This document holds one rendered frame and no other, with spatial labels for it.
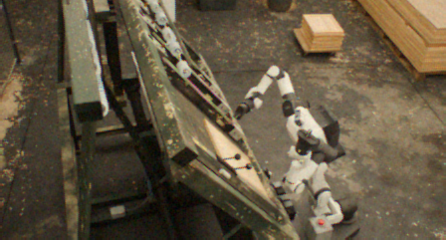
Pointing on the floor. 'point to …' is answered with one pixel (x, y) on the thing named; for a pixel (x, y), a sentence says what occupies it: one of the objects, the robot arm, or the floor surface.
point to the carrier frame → (172, 193)
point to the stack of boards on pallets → (408, 25)
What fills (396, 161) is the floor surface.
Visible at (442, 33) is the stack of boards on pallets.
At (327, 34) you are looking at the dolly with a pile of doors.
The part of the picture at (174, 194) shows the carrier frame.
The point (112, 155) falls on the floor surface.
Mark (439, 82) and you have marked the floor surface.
